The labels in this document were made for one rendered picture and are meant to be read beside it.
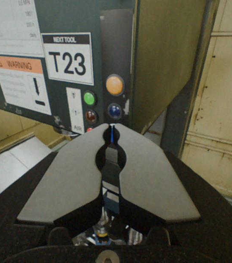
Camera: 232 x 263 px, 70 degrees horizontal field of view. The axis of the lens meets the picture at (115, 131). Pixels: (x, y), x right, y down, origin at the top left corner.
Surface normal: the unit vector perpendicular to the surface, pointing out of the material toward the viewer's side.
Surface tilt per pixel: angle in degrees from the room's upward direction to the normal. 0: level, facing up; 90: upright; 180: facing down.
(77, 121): 90
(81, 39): 90
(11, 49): 90
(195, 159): 90
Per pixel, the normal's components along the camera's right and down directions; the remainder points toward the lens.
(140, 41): 0.62, 0.39
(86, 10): -0.49, 0.42
